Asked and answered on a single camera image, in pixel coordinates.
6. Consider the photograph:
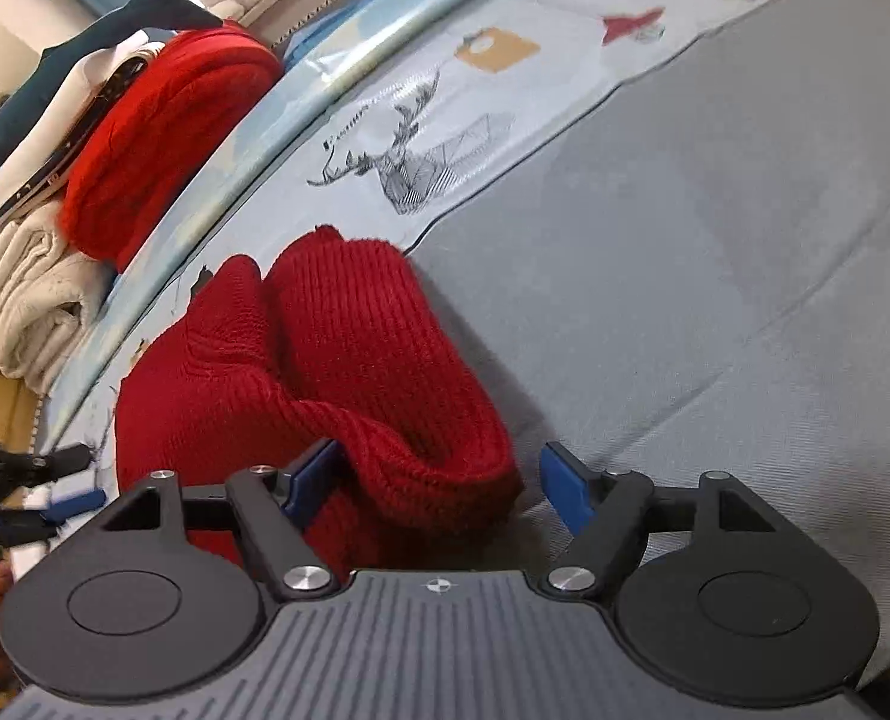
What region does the white garment with black trim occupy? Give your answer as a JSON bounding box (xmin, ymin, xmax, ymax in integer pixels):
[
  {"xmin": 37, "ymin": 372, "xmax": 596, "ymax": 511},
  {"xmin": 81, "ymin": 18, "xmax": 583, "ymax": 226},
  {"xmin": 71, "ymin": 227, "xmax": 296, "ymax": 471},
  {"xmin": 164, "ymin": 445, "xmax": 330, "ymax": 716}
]
[{"xmin": 0, "ymin": 30, "xmax": 168, "ymax": 241}]

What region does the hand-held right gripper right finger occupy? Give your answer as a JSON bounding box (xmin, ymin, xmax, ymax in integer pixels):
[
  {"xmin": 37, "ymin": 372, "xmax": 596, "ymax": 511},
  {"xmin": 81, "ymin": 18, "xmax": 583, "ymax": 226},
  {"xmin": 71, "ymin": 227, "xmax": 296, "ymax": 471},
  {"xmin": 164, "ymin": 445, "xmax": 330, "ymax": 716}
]
[{"xmin": 540, "ymin": 441, "xmax": 785, "ymax": 602}]

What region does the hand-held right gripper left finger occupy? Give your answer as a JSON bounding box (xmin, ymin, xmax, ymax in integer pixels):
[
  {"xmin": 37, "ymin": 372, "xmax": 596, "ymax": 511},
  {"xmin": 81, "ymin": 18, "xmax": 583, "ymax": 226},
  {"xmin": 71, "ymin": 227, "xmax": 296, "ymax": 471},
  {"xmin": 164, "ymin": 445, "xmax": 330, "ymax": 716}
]
[{"xmin": 98, "ymin": 437, "xmax": 344, "ymax": 602}]

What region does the small red knit sweater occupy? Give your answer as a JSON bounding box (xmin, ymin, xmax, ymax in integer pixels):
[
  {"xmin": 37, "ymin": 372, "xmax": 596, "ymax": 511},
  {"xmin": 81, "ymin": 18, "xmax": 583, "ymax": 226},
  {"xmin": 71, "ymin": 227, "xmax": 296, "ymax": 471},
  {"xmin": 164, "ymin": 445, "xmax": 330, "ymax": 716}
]
[{"xmin": 115, "ymin": 225, "xmax": 525, "ymax": 578}]

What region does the grey bedsheet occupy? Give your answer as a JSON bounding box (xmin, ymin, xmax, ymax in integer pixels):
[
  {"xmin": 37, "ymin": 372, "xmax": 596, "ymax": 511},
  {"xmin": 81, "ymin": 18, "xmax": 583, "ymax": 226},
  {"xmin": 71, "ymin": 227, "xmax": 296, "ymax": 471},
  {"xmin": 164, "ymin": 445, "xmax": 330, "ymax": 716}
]
[{"xmin": 407, "ymin": 0, "xmax": 890, "ymax": 691}]

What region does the folded cream blanket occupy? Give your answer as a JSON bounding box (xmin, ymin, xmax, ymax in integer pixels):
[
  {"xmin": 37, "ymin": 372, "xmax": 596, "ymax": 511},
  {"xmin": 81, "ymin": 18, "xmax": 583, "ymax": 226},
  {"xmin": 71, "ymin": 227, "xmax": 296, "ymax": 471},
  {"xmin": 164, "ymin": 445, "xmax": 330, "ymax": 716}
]
[{"xmin": 0, "ymin": 217, "xmax": 116, "ymax": 398}]

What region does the folded red knit sweater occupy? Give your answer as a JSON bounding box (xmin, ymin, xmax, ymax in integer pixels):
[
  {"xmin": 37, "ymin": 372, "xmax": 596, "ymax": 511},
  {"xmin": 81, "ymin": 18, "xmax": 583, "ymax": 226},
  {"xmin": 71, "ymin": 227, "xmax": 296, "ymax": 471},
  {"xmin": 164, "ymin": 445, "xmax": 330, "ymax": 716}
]
[{"xmin": 58, "ymin": 22, "xmax": 284, "ymax": 271}]

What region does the deer printed bedsheet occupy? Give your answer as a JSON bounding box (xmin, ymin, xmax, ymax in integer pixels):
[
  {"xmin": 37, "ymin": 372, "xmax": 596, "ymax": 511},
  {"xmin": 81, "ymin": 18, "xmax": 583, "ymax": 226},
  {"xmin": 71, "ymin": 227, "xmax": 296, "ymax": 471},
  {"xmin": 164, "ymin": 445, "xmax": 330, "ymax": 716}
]
[{"xmin": 85, "ymin": 0, "xmax": 890, "ymax": 466}]

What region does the dark blue shark plush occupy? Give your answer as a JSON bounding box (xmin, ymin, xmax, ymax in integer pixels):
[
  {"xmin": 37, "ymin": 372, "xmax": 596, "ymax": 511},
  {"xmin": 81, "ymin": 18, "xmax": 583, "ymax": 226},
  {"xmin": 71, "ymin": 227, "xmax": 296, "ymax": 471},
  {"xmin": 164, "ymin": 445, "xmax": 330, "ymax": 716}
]
[{"xmin": 0, "ymin": 0, "xmax": 224, "ymax": 166}]

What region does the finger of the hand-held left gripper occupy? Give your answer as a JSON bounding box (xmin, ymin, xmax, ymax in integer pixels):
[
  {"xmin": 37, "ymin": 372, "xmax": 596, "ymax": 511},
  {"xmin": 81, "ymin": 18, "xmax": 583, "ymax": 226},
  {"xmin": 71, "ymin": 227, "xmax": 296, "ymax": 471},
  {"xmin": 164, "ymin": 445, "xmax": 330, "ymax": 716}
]
[
  {"xmin": 0, "ymin": 487, "xmax": 108, "ymax": 545},
  {"xmin": 10, "ymin": 442, "xmax": 93, "ymax": 485}
]

